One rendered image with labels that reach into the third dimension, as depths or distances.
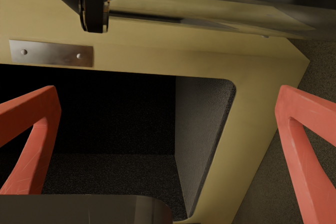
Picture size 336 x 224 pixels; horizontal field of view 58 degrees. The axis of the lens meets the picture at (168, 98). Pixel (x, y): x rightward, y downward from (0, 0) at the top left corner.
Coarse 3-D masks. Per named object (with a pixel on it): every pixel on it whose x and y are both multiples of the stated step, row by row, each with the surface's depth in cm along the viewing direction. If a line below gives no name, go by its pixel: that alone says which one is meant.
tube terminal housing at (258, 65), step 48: (0, 0) 32; (48, 0) 34; (0, 48) 27; (96, 48) 28; (144, 48) 29; (192, 48) 30; (240, 48) 32; (288, 48) 34; (240, 96) 34; (240, 144) 38; (240, 192) 44
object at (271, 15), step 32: (128, 0) 15; (160, 0) 15; (192, 0) 15; (224, 0) 15; (256, 0) 15; (288, 0) 16; (320, 0) 16; (256, 32) 18; (288, 32) 18; (320, 32) 18
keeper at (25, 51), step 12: (12, 48) 27; (24, 48) 27; (36, 48) 27; (48, 48) 27; (60, 48) 27; (72, 48) 27; (84, 48) 28; (12, 60) 27; (24, 60) 28; (36, 60) 28; (48, 60) 28; (60, 60) 28; (72, 60) 28; (84, 60) 28
